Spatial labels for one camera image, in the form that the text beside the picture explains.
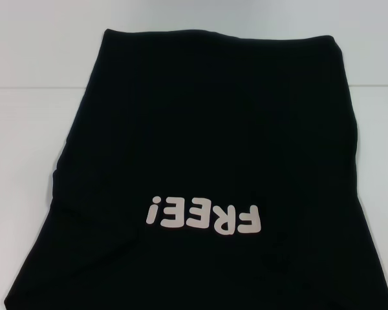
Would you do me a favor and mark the black shirt with FREE! print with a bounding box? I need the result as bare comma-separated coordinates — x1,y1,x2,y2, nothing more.
5,28,388,310

